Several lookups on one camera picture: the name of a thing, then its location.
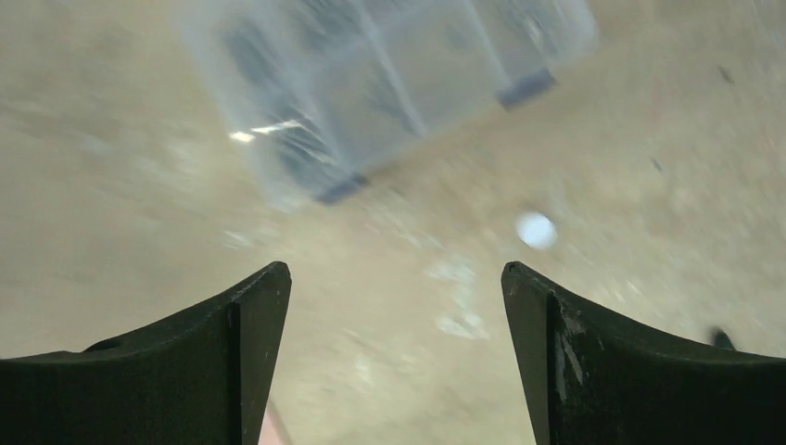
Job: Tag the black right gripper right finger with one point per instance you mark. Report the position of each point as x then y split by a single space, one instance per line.
594 376

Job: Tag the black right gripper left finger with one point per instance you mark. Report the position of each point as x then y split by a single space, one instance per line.
199 376

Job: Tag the white glue stick cap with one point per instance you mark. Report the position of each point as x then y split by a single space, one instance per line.
536 230

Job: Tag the clear plastic screw organizer box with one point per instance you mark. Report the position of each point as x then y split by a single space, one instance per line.
321 93

